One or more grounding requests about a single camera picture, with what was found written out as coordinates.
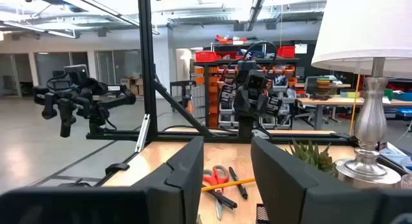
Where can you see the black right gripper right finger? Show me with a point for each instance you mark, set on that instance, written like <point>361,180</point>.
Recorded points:
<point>289,192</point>

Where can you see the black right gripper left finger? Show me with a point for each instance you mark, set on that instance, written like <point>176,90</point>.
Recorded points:
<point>174,185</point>

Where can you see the yellow pencil with pink eraser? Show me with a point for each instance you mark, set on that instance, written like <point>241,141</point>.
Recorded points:
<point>231,184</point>

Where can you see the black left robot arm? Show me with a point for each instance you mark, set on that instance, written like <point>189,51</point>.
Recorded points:
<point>244,66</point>

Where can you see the black background robot arm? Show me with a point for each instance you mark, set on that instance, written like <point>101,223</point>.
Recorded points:
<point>80,89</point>

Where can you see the black mesh desk organizer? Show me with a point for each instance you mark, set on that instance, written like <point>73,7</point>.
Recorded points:
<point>262,214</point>

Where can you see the shelf rack with orange bins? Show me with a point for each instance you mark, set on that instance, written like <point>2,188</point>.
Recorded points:
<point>209,98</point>

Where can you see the potted green succulent plant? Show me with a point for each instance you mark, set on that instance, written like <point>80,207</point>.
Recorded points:
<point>310,156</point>

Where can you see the black pen with scale print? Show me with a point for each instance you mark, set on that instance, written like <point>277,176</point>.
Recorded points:
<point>230,204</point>

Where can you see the red storage bin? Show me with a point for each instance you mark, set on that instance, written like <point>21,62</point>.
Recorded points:
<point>286,52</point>
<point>206,56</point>

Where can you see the black background cart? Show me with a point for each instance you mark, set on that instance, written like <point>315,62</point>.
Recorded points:
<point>185,84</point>

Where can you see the wooden background table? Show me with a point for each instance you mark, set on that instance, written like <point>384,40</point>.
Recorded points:
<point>334,101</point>

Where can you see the cardboard boxes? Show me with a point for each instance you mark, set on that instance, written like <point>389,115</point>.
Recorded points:
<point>135,87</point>

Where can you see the table lamp with white shade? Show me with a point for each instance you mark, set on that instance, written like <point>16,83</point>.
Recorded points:
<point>370,121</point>

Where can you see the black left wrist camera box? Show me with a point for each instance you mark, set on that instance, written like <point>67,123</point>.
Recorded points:
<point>257,79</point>

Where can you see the silver metal hinge bracket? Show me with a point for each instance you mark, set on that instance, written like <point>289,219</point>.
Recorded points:
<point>142,134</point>

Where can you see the black frame clamp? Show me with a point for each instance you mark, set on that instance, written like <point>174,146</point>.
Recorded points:
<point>116,167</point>

